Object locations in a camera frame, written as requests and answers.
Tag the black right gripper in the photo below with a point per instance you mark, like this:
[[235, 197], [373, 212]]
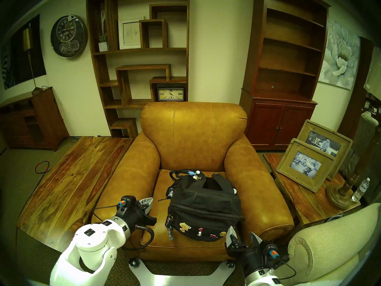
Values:
[[256, 258]]

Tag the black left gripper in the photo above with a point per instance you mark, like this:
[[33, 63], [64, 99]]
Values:
[[131, 214]]

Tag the black zipper backpack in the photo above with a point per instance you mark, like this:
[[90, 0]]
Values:
[[205, 205]]

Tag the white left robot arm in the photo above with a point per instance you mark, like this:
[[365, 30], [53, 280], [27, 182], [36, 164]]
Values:
[[89, 243]]

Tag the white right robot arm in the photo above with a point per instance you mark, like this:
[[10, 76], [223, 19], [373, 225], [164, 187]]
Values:
[[262, 281]]

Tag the black caster wheel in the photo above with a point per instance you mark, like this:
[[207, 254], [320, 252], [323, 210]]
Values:
[[134, 262], [230, 264]]

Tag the cartoon girl enamel pin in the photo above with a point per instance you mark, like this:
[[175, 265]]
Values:
[[184, 227]]

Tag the striped wood side table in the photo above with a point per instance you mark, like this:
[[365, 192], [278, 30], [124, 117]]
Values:
[[297, 199]]

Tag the striped wood coffee table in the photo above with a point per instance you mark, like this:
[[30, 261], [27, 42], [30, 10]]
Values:
[[68, 184]]

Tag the tan leather armchair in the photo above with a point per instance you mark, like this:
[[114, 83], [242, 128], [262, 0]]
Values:
[[193, 136]]

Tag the beige fabric armchair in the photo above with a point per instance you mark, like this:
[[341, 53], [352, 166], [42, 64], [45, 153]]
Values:
[[327, 246]]

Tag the turned wood table lamp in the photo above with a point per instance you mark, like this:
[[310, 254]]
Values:
[[339, 197]]

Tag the rectangular mantel clock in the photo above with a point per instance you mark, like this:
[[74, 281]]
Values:
[[170, 94]]

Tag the cherry wood bookcase hutch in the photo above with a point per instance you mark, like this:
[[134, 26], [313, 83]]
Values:
[[279, 124]]

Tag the clear plastic water bottle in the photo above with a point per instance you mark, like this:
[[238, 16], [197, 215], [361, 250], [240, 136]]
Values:
[[360, 191]]

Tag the dark wood media cabinet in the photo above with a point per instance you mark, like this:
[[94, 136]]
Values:
[[46, 118]]

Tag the grey upholstered chair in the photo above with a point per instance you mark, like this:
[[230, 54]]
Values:
[[363, 133]]

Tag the small potted plant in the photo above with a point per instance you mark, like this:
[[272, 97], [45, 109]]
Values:
[[103, 47]]

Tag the white framed certificate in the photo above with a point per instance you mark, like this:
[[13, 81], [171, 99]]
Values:
[[130, 33]]

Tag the open wooden shelf unit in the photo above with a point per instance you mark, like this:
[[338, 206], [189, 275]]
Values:
[[111, 29]]

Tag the dark bookcase with small frames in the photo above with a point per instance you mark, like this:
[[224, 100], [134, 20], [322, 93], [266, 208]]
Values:
[[372, 103]]

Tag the gold shade floor lamp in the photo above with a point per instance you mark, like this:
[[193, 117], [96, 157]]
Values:
[[27, 38]]

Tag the white flower painting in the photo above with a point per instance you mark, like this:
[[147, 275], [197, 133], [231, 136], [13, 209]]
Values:
[[339, 57]]

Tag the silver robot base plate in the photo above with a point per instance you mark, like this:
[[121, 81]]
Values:
[[181, 279]]

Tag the small rustic photo frame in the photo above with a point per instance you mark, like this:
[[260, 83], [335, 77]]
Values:
[[306, 165]]

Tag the large rustic photo frame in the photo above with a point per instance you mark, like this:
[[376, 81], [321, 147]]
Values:
[[324, 144]]

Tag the round black wall clock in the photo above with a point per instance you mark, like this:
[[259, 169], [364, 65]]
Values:
[[69, 36]]

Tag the dark wooden post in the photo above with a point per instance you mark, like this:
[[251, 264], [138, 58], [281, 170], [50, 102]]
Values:
[[357, 88]]

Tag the dark zebra wall picture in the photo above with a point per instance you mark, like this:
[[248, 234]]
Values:
[[12, 68]]

